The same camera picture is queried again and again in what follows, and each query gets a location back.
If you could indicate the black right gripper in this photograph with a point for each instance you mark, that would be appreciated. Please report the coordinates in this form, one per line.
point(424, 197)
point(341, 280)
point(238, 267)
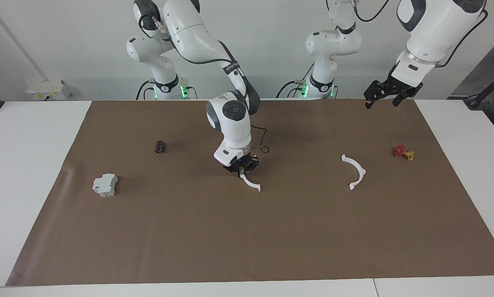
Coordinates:
point(246, 161)

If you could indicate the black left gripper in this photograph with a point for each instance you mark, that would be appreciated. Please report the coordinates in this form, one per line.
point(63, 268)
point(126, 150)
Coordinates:
point(397, 84)

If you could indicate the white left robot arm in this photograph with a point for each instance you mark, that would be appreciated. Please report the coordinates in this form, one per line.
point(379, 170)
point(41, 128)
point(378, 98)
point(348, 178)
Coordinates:
point(436, 24)

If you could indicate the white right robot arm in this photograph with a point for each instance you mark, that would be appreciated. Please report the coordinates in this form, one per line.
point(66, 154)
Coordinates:
point(189, 29)

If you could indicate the brown table mat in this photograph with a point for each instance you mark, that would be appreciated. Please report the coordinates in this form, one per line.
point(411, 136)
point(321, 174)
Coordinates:
point(230, 239)

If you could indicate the black cylindrical capacitor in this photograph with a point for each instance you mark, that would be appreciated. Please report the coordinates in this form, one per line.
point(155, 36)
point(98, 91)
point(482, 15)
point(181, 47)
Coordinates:
point(160, 147)

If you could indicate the black stand pole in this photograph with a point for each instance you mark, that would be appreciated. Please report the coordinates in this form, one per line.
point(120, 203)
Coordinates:
point(488, 88)

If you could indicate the white circuit breaker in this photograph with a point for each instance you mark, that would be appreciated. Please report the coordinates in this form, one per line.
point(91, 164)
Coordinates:
point(104, 185)

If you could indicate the white wall socket box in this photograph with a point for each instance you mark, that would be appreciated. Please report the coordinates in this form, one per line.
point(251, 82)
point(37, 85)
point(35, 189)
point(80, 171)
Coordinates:
point(44, 90)

